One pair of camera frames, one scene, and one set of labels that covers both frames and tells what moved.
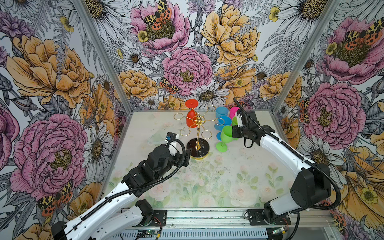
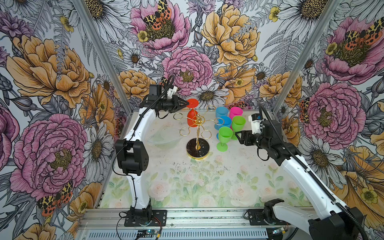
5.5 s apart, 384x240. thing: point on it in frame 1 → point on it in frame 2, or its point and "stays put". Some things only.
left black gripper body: x=178 y=157 → x=171 y=104
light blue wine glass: x=221 y=111 stays put
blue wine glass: x=223 y=121 stays put
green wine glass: x=226 y=137 stays put
